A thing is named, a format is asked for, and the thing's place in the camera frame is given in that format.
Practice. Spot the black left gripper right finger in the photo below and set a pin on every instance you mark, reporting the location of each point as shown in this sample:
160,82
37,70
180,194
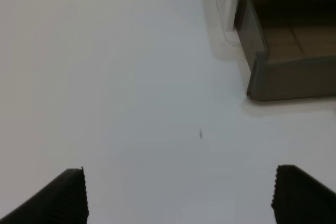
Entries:
300,198

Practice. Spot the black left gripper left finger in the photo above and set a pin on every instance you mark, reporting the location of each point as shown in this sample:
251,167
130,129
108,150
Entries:
63,200

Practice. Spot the bottom smoky brown drawer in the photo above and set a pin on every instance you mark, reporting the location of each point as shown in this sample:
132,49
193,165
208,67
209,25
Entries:
289,46

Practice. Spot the white plastic drawer cabinet frame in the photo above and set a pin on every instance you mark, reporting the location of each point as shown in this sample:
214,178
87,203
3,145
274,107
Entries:
231,3

